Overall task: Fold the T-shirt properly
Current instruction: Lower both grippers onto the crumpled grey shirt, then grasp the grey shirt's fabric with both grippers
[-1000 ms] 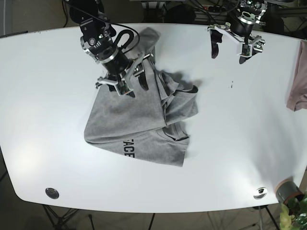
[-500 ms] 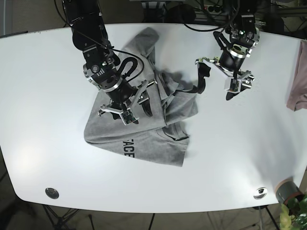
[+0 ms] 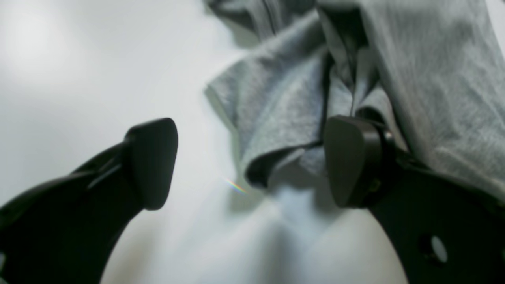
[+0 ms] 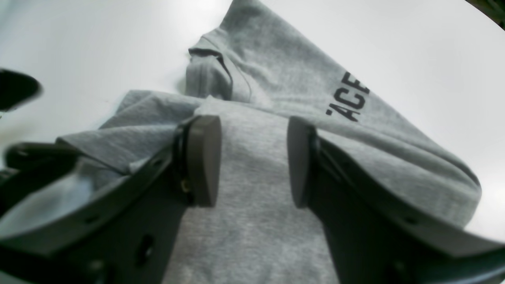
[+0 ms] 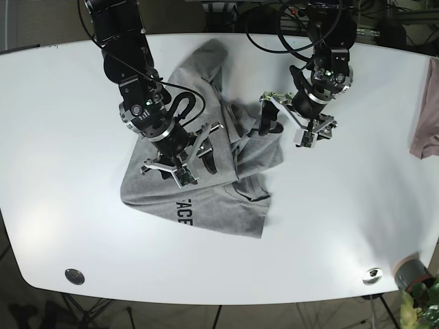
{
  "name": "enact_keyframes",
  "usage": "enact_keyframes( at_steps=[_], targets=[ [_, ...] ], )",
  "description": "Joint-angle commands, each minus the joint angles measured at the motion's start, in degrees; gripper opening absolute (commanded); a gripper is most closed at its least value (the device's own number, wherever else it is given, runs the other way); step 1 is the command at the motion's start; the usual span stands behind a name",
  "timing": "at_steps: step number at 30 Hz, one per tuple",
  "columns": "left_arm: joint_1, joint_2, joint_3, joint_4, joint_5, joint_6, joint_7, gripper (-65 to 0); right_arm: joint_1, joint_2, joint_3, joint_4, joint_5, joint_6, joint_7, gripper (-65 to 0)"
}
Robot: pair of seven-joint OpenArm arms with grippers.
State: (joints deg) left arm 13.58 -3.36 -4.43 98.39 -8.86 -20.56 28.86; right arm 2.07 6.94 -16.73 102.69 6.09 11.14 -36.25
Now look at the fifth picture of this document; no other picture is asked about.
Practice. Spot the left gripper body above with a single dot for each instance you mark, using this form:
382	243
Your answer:
313	95

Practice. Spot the pink T-shirt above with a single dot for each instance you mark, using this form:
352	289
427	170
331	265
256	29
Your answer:
425	141

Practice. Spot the metal table grommet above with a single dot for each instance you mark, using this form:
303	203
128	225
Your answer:
74	276
372	276

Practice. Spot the left metal table grommet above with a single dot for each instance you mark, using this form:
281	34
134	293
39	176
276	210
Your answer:
74	276

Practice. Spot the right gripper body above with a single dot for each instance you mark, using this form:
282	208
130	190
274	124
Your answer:
172	143

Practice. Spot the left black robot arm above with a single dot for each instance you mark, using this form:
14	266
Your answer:
331	30

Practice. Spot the green plant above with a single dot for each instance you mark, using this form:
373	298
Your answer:
419	307

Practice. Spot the light grey T-shirt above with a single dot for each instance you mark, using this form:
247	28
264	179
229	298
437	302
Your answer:
227	196

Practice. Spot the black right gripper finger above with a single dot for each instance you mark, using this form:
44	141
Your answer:
152	164
202	144

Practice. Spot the grey plant pot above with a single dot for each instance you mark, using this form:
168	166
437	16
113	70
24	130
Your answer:
411	271

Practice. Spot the right metal table grommet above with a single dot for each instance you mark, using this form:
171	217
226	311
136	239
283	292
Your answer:
372	276

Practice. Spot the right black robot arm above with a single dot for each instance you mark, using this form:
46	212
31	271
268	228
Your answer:
148	109

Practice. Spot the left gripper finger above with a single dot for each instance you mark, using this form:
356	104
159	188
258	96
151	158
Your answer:
322	129
271	104

